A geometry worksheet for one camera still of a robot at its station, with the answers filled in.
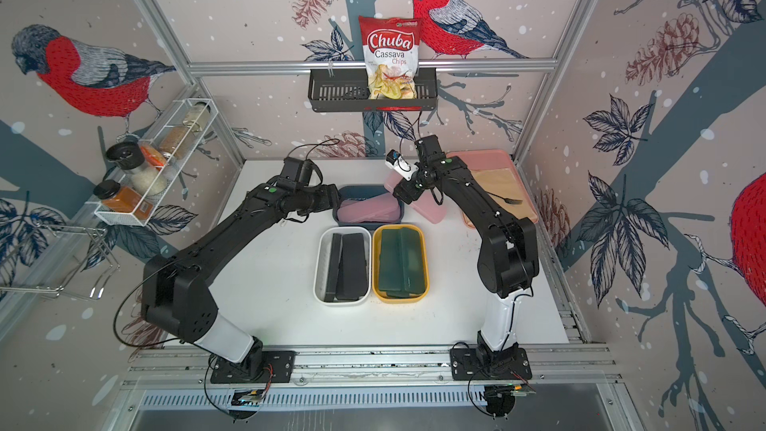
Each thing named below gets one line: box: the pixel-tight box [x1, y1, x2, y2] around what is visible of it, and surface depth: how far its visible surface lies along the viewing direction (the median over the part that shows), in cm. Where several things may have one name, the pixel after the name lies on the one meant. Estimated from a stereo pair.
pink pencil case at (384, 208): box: [337, 192, 401, 224], surface depth 103 cm
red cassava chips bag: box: [359, 15, 422, 100], surface depth 85 cm
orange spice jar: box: [101, 185, 154, 221], surface depth 64 cm
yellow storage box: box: [372, 223, 430, 305], surface depth 87 cm
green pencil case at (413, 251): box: [400, 227, 426, 295], surface depth 89 cm
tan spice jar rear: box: [159, 101, 211, 159], surface depth 81 cm
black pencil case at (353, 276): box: [336, 232, 369, 301], surface depth 88 cm
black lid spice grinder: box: [105, 140, 168, 197], surface depth 67 cm
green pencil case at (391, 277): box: [379, 228, 404, 292], surface depth 90 cm
